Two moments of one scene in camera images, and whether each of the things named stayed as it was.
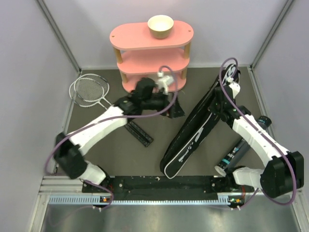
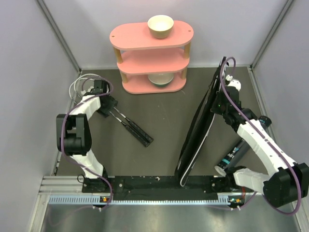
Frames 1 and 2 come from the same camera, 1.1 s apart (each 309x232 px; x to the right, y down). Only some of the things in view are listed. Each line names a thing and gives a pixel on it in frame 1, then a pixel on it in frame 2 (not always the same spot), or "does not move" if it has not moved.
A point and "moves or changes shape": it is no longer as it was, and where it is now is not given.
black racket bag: (195, 128) moves or changes shape
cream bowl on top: (161, 26) does not move
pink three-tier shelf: (141, 55) does not move
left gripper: (175, 111) -> (112, 102)
